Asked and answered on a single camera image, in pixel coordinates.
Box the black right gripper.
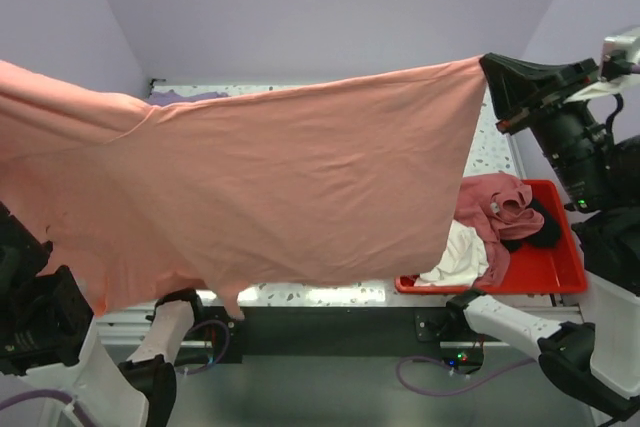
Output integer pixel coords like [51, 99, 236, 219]
[476, 48, 611, 202]

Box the salmon pink t shirt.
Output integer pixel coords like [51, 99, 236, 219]
[1, 57, 486, 317]

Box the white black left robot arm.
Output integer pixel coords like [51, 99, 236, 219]
[1, 208, 207, 426]

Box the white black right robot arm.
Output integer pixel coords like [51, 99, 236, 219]
[445, 50, 639, 423]

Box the dusty rose t shirt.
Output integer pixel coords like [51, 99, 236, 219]
[454, 173, 544, 287]

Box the black t shirt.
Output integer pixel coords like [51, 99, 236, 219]
[501, 198, 562, 253]

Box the white t shirt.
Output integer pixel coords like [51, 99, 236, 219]
[415, 220, 489, 287]

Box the red plastic bin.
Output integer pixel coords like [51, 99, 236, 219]
[395, 180, 586, 295]

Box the folded purple t shirt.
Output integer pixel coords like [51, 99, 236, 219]
[146, 89, 229, 107]

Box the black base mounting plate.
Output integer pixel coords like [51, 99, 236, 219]
[204, 306, 486, 372]

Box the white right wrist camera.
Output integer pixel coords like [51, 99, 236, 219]
[600, 26, 640, 82]

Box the black cable bottom right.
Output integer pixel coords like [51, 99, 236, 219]
[602, 406, 640, 427]

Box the aluminium front rail frame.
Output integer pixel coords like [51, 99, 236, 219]
[92, 296, 589, 348]

